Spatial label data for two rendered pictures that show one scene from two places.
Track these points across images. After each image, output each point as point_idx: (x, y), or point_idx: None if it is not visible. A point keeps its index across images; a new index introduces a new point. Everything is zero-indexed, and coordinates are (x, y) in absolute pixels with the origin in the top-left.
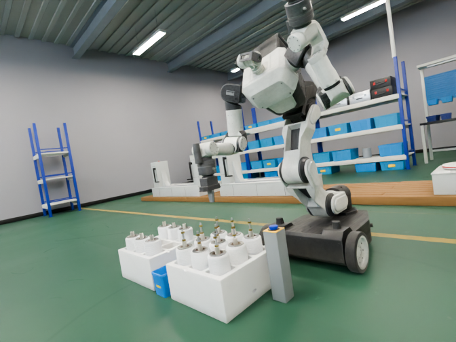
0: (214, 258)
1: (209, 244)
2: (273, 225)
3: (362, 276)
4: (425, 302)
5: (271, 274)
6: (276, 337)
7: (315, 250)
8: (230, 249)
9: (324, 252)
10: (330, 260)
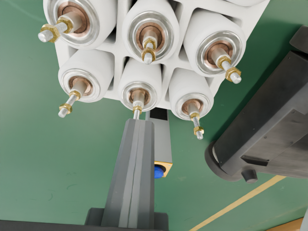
0: (63, 89)
1: (129, 12)
2: (156, 175)
3: (208, 144)
4: (173, 166)
5: (147, 111)
6: (98, 109)
7: (233, 132)
8: (118, 93)
9: (227, 139)
10: (221, 136)
